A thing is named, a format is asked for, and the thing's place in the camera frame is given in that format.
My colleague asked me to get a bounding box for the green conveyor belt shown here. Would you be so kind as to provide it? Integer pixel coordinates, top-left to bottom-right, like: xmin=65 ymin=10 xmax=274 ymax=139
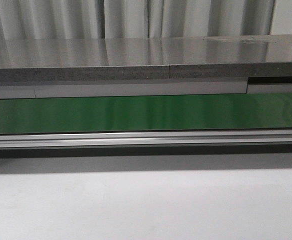
xmin=0 ymin=93 xmax=292 ymax=135

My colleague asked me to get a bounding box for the white pleated curtain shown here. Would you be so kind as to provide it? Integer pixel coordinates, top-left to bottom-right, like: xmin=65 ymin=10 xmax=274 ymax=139
xmin=0 ymin=0 xmax=292 ymax=40

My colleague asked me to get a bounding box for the aluminium conveyor frame rail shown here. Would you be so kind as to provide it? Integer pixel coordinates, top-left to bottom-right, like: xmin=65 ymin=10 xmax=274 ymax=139
xmin=0 ymin=129 xmax=292 ymax=149

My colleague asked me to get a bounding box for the grey stone countertop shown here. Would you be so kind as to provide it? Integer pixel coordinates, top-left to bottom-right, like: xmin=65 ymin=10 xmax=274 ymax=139
xmin=0 ymin=35 xmax=292 ymax=100

